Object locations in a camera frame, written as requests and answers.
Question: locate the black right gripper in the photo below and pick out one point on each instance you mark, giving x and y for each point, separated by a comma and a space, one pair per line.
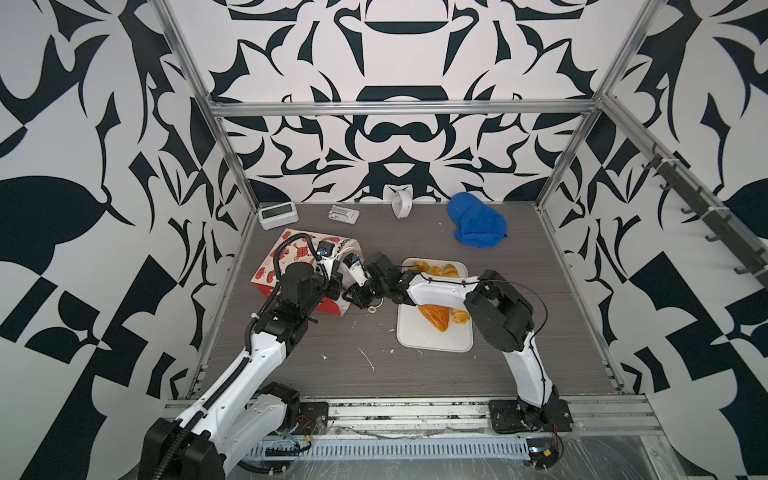
356, 291

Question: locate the red white paper bag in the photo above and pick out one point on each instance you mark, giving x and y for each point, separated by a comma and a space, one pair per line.
264, 278

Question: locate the pale twisted fake bread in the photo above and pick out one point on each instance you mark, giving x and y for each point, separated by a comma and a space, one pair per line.
447, 270

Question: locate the brown triangular fake pastry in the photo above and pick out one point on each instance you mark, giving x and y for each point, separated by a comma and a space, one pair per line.
438, 316

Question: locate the yellow fake bread bun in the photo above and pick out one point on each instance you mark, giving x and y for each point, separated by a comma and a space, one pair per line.
421, 266

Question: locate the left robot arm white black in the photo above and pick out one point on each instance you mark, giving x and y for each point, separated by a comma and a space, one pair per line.
209, 438

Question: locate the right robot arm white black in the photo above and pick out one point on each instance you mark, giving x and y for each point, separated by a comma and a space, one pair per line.
502, 315

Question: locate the white plastic tray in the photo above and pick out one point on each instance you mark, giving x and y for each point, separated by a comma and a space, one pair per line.
414, 330

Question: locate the white digital clock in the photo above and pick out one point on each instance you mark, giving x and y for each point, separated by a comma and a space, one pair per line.
278, 215

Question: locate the blue cap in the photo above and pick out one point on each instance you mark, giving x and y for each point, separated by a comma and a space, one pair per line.
478, 225

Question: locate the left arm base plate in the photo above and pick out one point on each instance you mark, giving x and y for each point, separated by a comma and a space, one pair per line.
306, 418

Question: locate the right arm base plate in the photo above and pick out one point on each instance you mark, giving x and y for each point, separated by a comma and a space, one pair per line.
514, 416

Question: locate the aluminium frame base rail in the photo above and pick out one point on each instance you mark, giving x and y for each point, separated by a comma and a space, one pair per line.
605, 430

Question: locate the grey wall hook rail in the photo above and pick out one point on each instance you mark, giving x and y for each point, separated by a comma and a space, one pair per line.
699, 203

